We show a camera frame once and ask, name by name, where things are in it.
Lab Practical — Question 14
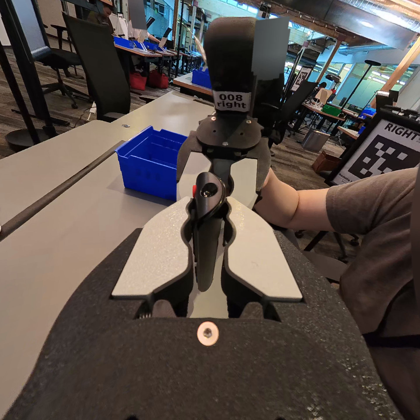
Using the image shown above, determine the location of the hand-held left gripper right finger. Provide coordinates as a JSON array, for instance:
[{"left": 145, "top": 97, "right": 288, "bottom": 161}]
[{"left": 223, "top": 198, "right": 304, "bottom": 309}]

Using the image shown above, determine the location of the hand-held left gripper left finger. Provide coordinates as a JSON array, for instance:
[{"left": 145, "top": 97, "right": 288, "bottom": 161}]
[{"left": 112, "top": 199, "right": 196, "bottom": 309}]

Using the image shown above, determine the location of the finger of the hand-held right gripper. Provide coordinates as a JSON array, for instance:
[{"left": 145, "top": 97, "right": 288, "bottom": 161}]
[
  {"left": 231, "top": 158, "right": 258, "bottom": 209},
  {"left": 186, "top": 158, "right": 199, "bottom": 203}
]

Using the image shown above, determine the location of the black remote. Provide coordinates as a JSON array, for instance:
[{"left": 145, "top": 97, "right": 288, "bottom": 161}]
[{"left": 189, "top": 172, "right": 231, "bottom": 293}]

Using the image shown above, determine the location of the blue plastic bin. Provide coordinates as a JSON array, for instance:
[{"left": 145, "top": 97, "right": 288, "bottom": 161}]
[{"left": 117, "top": 126, "right": 191, "bottom": 201}]

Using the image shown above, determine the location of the metal trash can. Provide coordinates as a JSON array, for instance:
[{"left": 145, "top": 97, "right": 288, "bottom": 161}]
[{"left": 303, "top": 128, "right": 331, "bottom": 153}]

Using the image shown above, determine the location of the brown box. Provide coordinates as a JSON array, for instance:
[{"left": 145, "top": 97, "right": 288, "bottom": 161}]
[{"left": 313, "top": 151, "right": 342, "bottom": 174}]

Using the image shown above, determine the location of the person's torso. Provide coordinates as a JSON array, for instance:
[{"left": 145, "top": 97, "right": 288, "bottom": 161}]
[{"left": 326, "top": 164, "right": 420, "bottom": 420}]

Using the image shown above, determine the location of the white tag sign board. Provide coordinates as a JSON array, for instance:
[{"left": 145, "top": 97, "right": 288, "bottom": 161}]
[{"left": 328, "top": 112, "right": 420, "bottom": 187}]

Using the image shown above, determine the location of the black office chair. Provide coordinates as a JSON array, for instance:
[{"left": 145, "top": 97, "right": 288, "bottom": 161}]
[{"left": 63, "top": 13, "right": 132, "bottom": 123}]

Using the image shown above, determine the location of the black floor lamp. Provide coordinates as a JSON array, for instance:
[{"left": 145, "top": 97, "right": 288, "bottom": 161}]
[{"left": 341, "top": 59, "right": 382, "bottom": 112}]

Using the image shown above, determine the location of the black display on stand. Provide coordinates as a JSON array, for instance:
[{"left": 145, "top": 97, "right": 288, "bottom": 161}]
[{"left": 0, "top": 0, "right": 74, "bottom": 150}]

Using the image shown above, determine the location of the black strap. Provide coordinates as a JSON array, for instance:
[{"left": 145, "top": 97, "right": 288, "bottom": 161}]
[{"left": 362, "top": 334, "right": 420, "bottom": 348}]

